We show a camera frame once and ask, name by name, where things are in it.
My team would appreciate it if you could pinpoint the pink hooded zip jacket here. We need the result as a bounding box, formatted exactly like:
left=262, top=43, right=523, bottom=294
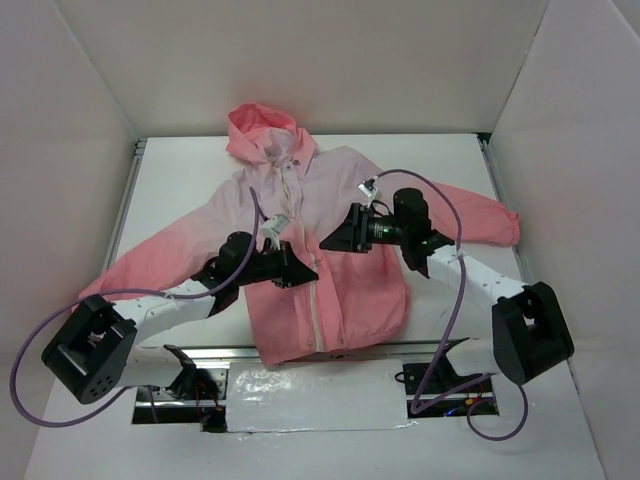
left=86, top=103, right=520, bottom=367

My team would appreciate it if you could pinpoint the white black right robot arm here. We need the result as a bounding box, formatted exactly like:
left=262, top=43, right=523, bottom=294
left=320, top=188, right=575, bottom=386

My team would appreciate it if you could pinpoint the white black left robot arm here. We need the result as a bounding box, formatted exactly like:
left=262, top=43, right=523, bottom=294
left=41, top=232, right=318, bottom=405

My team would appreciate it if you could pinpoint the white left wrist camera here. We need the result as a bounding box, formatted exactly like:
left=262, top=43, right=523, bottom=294
left=259, top=214, right=290, bottom=244

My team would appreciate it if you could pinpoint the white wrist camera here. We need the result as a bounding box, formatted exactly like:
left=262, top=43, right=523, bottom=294
left=259, top=214, right=290, bottom=244
left=358, top=177, right=379, bottom=211

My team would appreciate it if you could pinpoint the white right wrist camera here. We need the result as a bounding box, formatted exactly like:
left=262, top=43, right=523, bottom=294
left=358, top=177, right=379, bottom=211

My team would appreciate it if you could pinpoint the aluminium right side rail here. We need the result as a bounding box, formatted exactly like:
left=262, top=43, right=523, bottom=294
left=475, top=132, right=539, bottom=284

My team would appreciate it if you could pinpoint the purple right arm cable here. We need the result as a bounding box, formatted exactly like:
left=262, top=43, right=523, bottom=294
left=372, top=168, right=530, bottom=442

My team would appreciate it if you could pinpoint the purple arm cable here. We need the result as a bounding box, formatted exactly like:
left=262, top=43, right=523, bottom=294
left=10, top=187, right=276, bottom=429
left=372, top=168, right=530, bottom=442

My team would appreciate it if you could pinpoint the aluminium left side rail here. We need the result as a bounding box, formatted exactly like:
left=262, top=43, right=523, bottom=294
left=107, top=138, right=147, bottom=262

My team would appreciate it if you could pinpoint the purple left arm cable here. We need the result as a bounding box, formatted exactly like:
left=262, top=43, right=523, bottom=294
left=10, top=187, right=276, bottom=429

